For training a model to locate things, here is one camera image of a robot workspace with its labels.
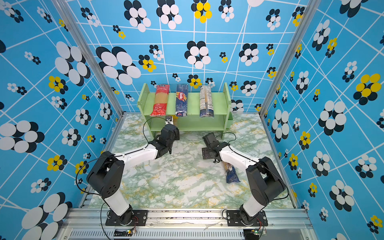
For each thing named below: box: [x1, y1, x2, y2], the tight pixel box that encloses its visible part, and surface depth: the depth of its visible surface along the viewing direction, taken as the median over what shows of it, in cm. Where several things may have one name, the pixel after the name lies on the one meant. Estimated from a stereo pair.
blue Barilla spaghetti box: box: [175, 84, 189, 117], surface depth 85 cm
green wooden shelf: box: [137, 82, 234, 140], surface depth 87 cm
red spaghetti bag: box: [150, 84, 170, 117], surface depth 89 cm
